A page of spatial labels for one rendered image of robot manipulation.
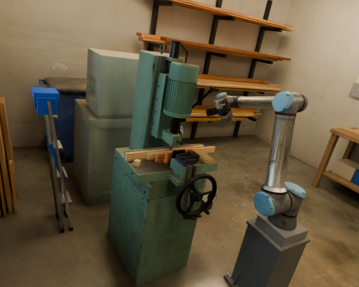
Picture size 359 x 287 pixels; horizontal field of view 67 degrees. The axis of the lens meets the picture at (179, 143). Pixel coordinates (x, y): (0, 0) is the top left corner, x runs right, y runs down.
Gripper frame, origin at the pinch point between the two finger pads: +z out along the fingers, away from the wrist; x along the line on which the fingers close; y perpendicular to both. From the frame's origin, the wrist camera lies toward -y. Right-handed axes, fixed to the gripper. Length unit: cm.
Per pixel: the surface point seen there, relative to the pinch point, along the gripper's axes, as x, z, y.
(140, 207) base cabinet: 48, 1, -66
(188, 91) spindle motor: -5.2, 19.0, -10.7
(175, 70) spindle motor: -16.3, 27.7, -13.0
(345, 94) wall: -48, -275, 162
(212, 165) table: 34.1, -18.3, -17.2
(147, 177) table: 35, 19, -49
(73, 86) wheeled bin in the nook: -104, -63, -142
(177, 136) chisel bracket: 13.3, 3.6, -29.0
